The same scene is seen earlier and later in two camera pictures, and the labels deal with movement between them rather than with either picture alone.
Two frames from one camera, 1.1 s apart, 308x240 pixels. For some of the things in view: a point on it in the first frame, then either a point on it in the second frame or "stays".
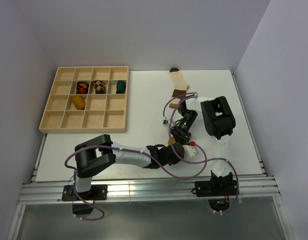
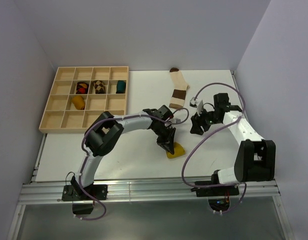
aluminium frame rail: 48,192 stays
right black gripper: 180,135 -> 197,121
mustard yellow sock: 78,102 stays
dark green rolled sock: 121,87 stays
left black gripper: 178,159 -> 167,142
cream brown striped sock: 179,86 stays
